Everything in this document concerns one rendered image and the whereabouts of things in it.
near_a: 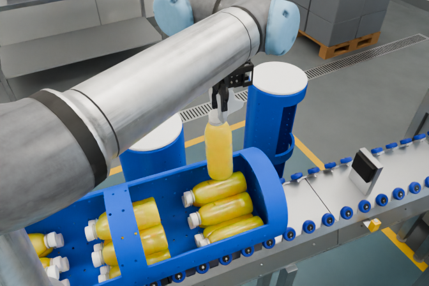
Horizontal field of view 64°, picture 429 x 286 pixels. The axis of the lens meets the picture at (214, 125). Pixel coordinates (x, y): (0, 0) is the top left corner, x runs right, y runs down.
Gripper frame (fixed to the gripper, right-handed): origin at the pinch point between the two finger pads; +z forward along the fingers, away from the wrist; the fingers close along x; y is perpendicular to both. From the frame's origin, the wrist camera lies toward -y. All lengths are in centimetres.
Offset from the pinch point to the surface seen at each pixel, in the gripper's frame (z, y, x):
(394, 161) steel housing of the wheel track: 54, 78, 3
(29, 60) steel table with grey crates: 116, -86, 262
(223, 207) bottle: 35.7, 0.4, -2.5
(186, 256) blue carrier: 32.1, -14.8, -14.8
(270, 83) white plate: 43, 49, 57
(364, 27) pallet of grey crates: 127, 256, 210
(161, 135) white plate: 41, -8, 41
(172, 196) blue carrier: 41.3, -12.1, 11.1
